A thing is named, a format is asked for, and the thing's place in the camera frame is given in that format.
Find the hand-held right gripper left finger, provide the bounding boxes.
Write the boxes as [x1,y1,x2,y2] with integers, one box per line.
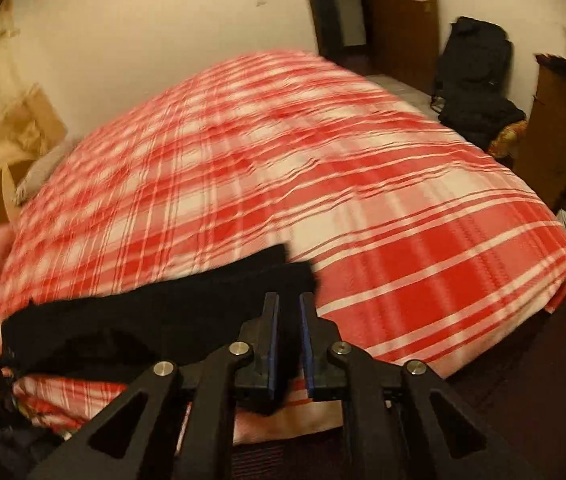
[25,291,284,480]

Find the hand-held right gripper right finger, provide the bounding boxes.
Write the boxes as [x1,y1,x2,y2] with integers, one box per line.
[299,291,546,480]

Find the black pants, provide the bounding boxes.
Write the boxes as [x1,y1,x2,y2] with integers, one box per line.
[0,244,322,417]

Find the red plaid blanket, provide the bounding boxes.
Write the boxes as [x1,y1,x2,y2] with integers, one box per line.
[0,50,566,448]

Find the colourful patterned cloth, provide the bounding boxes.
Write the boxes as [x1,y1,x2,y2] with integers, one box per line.
[487,121,528,160]

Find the grey pillow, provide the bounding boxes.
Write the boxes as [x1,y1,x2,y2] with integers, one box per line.
[13,137,76,207]

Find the pile of black clothes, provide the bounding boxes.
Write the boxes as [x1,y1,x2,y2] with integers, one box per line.
[437,91,528,155]

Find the black jacket pile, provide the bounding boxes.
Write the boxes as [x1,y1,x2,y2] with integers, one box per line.
[431,16,514,112]

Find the brown wooden door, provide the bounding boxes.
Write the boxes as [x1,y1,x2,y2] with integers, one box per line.
[360,0,440,78]

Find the cream patterned curtain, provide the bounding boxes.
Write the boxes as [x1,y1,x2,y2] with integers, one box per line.
[0,7,70,161]

